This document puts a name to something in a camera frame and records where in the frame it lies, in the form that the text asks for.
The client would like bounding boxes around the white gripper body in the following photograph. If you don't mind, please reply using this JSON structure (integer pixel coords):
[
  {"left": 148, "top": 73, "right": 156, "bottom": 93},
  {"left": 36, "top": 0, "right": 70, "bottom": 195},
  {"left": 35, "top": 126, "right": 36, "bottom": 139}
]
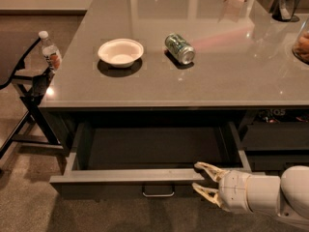
[{"left": 218, "top": 170, "right": 251, "bottom": 214}]

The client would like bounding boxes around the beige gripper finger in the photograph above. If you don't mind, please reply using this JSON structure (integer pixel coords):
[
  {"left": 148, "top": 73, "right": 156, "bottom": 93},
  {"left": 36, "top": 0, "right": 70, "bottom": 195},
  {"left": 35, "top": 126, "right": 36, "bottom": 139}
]
[
  {"left": 192, "top": 183, "right": 223, "bottom": 207},
  {"left": 194, "top": 161, "right": 228, "bottom": 182}
]

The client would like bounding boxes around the dark drawer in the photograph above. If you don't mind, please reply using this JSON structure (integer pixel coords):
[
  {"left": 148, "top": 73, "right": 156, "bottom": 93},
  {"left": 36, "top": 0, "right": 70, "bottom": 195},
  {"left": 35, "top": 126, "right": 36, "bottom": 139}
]
[
  {"left": 239, "top": 108, "right": 309, "bottom": 152},
  {"left": 246, "top": 151, "right": 309, "bottom": 171},
  {"left": 50, "top": 123, "right": 250, "bottom": 200}
]

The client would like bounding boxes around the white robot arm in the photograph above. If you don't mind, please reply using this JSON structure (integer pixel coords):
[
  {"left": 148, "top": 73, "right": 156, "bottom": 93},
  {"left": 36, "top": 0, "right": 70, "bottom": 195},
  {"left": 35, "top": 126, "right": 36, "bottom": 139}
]
[{"left": 192, "top": 162, "right": 309, "bottom": 231}]

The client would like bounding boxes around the dark counter cabinet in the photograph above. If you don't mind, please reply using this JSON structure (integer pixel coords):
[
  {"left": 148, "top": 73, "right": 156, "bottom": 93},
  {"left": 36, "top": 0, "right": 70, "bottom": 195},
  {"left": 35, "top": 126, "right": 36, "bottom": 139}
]
[{"left": 38, "top": 0, "right": 309, "bottom": 179}]

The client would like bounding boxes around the green soda can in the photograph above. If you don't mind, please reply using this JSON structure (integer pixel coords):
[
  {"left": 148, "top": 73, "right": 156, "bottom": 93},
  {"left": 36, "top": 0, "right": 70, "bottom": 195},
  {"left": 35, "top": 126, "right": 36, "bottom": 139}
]
[{"left": 165, "top": 33, "right": 195, "bottom": 65}]

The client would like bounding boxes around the glass jar with snacks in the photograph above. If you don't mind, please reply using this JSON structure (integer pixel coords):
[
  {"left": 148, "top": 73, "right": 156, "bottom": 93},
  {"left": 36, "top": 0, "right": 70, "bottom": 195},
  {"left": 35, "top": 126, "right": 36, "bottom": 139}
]
[{"left": 292, "top": 18, "right": 309, "bottom": 64}]

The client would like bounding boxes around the white paper bowl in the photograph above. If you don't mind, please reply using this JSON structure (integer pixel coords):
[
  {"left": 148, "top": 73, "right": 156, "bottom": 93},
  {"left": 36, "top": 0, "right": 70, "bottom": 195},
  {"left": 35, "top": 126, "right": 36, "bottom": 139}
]
[{"left": 98, "top": 39, "right": 144, "bottom": 68}]

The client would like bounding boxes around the clear plastic water bottle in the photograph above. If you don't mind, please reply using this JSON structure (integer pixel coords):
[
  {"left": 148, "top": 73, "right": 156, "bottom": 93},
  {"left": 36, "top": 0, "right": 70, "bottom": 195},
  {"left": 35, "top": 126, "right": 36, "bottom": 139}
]
[{"left": 39, "top": 31, "right": 62, "bottom": 71}]

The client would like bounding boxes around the black folding chair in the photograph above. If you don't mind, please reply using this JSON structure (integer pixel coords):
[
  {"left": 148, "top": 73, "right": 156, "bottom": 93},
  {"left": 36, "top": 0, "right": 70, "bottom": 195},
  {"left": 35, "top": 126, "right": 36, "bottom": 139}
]
[{"left": 0, "top": 31, "right": 59, "bottom": 158}]

